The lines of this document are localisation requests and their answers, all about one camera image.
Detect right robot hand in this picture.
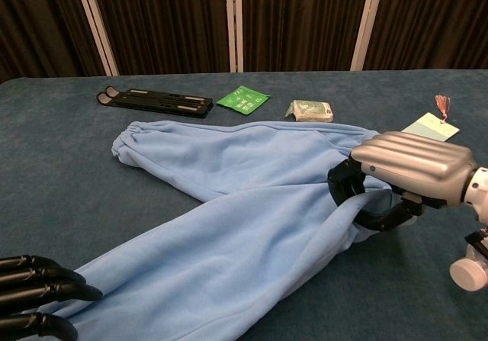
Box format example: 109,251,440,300
326,130,480,232

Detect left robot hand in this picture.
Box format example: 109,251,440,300
0,255,104,341

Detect light blue sweatpants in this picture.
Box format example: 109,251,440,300
36,119,397,341

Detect pale card with tassel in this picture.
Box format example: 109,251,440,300
402,95,461,143

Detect blue felt table cover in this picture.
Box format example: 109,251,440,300
0,69,488,341

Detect small white tissue pack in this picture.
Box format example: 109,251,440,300
284,99,335,122

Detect clear bottle with white cap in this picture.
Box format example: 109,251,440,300
448,241,488,291

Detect dark curtain partition panel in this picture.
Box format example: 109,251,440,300
232,0,373,73
0,0,114,85
82,0,236,77
350,0,488,72

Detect green sachet packet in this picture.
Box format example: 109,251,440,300
216,85,272,116

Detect black folding laptop stand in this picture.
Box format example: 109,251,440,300
96,85,214,120

